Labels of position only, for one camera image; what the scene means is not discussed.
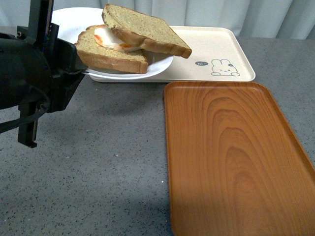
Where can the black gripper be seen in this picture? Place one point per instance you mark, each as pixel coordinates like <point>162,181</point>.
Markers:
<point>39,73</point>

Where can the white round plate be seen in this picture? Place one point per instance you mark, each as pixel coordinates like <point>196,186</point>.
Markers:
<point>72,21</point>

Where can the toasted bread slice top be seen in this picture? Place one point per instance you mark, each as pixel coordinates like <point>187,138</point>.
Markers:
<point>147,32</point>

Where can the bottom bread slice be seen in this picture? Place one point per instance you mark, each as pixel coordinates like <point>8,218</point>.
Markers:
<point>94,55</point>

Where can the fried egg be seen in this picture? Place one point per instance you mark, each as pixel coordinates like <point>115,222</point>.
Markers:
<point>105,38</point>

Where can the pink rabbit tray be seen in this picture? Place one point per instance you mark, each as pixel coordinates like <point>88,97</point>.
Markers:
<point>216,56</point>

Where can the brown wooden tray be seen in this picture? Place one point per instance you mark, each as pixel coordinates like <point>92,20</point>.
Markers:
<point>235,166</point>

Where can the grey-white curtain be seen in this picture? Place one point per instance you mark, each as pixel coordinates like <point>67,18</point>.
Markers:
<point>289,19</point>

